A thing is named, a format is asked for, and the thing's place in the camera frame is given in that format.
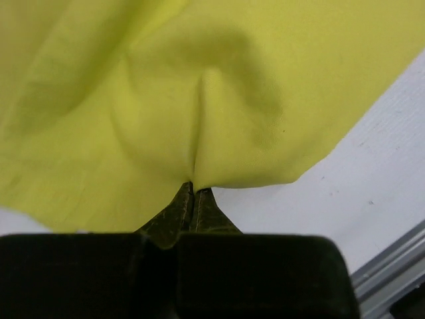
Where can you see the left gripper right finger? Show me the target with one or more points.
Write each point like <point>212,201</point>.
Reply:
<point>208,218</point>

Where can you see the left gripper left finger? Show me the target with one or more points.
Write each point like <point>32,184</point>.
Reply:
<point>164,228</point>

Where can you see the yellow-green trousers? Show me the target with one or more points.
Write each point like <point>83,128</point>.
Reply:
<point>108,107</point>

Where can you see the aluminium rail frame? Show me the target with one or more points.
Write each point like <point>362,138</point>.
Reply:
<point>392,274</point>

